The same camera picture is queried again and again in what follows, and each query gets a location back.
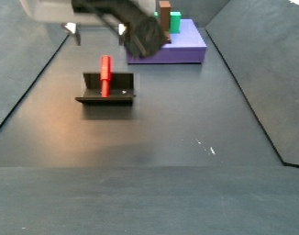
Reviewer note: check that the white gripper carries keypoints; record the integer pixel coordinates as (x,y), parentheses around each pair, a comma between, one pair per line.
(57,11)

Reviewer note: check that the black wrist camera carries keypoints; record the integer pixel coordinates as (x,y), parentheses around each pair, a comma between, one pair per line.
(145,33)

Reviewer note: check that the brown L-shaped block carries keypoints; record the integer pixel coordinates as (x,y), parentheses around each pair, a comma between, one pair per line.
(165,18)

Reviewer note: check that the purple base board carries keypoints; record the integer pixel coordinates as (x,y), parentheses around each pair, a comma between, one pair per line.
(188,48)

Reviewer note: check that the black angled holder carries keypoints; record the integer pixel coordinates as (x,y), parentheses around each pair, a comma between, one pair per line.
(114,92)

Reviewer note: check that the red stepped peg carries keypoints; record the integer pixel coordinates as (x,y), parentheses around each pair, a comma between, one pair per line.
(106,75)

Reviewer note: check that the green block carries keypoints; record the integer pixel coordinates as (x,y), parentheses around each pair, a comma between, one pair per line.
(176,17)

